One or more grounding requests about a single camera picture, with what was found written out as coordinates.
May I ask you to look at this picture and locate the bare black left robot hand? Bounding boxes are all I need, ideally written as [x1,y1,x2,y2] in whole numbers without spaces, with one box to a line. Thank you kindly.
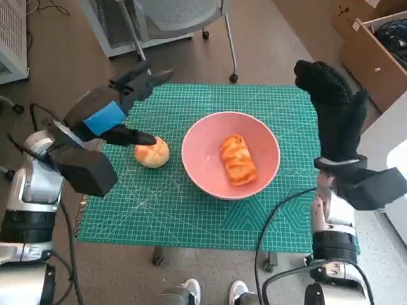
[63,60,175,147]

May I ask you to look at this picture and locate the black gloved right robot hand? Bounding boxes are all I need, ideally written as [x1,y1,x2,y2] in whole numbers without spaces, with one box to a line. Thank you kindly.
[293,59,369,163]

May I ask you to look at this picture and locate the round bread bun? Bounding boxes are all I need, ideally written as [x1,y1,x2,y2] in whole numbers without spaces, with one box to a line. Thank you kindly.
[134,136,169,168]

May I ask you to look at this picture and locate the long braided bread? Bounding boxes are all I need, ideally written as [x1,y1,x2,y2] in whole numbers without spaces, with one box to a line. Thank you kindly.
[221,134,258,187]

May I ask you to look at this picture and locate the pink bowl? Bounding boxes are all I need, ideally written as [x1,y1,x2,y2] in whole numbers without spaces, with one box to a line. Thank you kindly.
[181,111,281,201]

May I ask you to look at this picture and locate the white desk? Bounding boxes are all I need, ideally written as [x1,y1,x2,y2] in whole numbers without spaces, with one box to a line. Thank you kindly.
[359,97,407,247]

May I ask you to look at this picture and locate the wooden crate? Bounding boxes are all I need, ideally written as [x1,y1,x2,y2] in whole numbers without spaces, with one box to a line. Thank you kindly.
[340,12,407,114]

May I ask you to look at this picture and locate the white rounded object on desk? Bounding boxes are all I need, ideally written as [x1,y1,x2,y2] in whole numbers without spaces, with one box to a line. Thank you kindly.
[384,141,407,171]

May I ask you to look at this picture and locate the chair base with casters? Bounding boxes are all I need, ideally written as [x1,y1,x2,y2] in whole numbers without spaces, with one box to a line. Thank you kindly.
[0,95,25,182]

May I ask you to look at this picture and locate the cardboard box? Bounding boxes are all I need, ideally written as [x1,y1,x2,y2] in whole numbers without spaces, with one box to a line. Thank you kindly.
[330,0,407,39]

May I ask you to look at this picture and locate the white perforated appliance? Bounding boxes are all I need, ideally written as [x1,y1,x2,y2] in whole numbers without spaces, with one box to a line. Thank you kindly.
[0,0,30,85]

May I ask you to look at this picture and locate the green cutting mat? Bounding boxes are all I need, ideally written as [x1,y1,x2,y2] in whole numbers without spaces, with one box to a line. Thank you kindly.
[74,83,362,254]

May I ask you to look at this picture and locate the grey office chair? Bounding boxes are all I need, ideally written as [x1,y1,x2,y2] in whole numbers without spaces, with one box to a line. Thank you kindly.
[132,0,239,82]

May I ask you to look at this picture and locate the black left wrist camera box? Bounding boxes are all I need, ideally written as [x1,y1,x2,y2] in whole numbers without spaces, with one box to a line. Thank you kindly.
[47,120,118,198]

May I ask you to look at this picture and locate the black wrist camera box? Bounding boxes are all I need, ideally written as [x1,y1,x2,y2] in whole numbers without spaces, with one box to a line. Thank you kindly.
[336,166,407,210]
[47,120,118,198]

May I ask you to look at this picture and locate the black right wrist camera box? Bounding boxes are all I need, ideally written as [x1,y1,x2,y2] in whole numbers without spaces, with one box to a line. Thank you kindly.
[336,166,407,210]

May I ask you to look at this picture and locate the bundle of cables in crate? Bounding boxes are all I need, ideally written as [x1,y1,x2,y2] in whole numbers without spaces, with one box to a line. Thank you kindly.
[373,20,407,69]

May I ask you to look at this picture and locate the black floor cable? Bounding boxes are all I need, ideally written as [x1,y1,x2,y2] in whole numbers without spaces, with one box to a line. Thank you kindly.
[27,0,70,51]

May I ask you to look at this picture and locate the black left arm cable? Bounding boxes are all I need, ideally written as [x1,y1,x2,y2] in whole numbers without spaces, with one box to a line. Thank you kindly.
[6,103,85,305]

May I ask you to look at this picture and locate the long black right arm cable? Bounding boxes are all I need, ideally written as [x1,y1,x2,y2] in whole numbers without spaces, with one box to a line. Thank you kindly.
[254,187,317,305]

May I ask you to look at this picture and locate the black right shoulder cable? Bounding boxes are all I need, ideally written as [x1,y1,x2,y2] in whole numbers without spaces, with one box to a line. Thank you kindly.
[262,260,375,305]

